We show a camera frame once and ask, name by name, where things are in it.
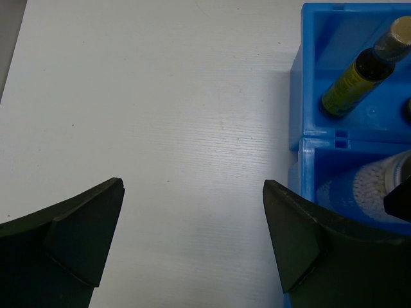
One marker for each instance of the blue-label salt shaker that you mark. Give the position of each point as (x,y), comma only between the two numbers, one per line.
(358,193)

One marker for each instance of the brown sauce bottle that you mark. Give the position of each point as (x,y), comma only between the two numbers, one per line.
(369,69)

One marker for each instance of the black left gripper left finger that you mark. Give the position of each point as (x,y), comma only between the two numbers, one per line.
(55,257)

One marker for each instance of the blue far storage bin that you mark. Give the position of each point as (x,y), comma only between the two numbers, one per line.
(332,36)

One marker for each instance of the blue middle storage bin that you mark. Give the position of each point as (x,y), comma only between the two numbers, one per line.
(320,159)

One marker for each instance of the blue storage bin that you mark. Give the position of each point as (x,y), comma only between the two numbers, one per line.
(320,159)
(332,36)

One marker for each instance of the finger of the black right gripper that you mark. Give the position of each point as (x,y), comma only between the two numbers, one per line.
(397,202)

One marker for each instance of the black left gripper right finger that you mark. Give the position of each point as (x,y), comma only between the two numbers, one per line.
(327,260)

